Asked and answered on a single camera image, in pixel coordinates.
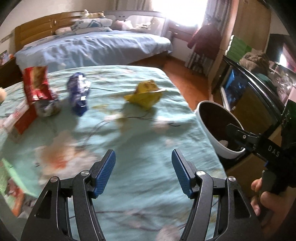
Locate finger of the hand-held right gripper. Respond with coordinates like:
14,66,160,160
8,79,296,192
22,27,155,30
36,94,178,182
225,123,258,151
280,99,296,131

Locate photo frame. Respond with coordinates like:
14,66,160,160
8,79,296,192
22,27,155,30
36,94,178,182
0,50,11,65

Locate red snack bag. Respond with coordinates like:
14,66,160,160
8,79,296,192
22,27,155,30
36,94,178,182
22,65,53,104

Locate television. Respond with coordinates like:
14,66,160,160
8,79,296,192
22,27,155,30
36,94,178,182
267,34,296,73

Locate light blue pillow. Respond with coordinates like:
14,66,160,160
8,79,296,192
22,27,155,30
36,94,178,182
22,35,57,48

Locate wooden wardrobe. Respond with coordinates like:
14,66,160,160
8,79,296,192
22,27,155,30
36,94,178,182
208,0,273,93

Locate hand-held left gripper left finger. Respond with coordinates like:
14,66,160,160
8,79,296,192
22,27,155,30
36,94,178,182
20,149,116,241

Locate teal floral bedsheet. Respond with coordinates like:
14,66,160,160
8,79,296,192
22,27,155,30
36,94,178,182
0,65,228,241

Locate dark wooden desk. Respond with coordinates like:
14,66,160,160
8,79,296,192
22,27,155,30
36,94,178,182
168,20,194,45

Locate green drink carton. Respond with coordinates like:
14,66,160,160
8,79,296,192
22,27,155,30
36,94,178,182
0,158,37,219

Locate bright window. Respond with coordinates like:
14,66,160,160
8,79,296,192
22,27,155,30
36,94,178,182
150,0,209,26

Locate blue white printed pillow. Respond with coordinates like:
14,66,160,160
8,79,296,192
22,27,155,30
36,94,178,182
70,17,113,32

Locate bed with blue sheet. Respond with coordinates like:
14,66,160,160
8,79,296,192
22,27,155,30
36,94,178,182
14,30,174,74

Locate grey curtain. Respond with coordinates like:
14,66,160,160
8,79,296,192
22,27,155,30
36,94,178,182
185,0,223,75

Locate white round bin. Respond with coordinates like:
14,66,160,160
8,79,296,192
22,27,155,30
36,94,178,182
195,100,246,172

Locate silver crumpled wrapper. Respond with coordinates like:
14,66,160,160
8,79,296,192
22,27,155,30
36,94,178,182
35,93,61,117

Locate brown plush toy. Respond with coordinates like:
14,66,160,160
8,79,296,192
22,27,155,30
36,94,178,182
239,51,270,73

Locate pink pillow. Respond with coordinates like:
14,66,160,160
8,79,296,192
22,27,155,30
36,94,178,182
55,26,72,36

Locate dark red hanging coat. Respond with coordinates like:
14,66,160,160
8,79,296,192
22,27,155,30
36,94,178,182
187,24,223,59

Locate grey bed guard rail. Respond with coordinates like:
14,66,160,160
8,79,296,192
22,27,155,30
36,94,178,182
104,10,170,32

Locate red and white milk carton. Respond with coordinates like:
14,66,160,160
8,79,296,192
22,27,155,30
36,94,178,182
2,101,38,142

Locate black glass TV cabinet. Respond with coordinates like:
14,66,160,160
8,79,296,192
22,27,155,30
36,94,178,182
211,54,296,176

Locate green boxes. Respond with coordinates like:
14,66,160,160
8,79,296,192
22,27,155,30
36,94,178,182
228,35,253,59

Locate white plush toy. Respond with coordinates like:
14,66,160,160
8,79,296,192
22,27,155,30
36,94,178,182
80,9,105,19

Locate blue snack wrapper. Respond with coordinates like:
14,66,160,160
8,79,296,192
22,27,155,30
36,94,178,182
67,72,91,117

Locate pink wrapped packages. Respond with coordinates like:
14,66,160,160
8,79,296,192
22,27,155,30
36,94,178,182
270,64,296,100

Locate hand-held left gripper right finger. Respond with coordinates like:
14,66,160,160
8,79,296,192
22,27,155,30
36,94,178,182
171,149,263,241

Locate wooden headboard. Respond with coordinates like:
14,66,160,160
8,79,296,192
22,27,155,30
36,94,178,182
14,10,86,53

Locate pink plush toy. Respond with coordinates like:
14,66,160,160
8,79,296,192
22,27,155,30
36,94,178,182
114,20,135,31

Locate person's right hand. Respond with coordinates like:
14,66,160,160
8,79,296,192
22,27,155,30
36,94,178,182
250,178,296,223

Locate yellow snack wrapper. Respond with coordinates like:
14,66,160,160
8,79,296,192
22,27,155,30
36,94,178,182
124,79,167,109

